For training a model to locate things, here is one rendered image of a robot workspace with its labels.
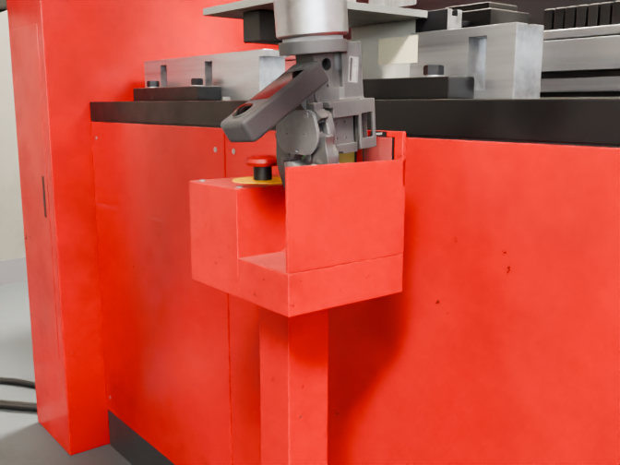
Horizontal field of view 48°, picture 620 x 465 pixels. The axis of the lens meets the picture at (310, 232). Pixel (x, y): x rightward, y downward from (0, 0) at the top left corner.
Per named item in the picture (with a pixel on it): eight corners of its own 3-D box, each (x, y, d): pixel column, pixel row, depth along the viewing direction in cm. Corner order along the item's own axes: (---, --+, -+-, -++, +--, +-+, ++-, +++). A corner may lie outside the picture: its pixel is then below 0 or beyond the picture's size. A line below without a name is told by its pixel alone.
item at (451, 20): (351, 41, 113) (351, 21, 113) (364, 41, 115) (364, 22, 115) (447, 30, 98) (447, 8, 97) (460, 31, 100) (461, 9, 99)
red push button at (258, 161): (239, 184, 84) (238, 154, 83) (267, 183, 86) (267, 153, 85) (257, 188, 80) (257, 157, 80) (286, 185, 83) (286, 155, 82)
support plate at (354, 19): (202, 16, 98) (202, 8, 98) (344, 28, 114) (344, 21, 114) (279, 1, 84) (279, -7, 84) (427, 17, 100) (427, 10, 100)
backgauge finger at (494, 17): (372, 31, 114) (373, -1, 113) (473, 41, 130) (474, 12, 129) (427, 25, 105) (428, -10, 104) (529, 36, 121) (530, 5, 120)
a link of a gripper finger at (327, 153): (341, 203, 72) (337, 116, 70) (330, 205, 71) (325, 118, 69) (314, 198, 76) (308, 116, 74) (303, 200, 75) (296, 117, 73)
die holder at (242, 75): (145, 101, 170) (143, 61, 168) (167, 101, 173) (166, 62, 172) (264, 101, 131) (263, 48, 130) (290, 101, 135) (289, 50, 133)
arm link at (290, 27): (303, -7, 66) (255, 2, 73) (305, 42, 68) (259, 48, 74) (362, -7, 71) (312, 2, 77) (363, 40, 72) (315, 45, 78)
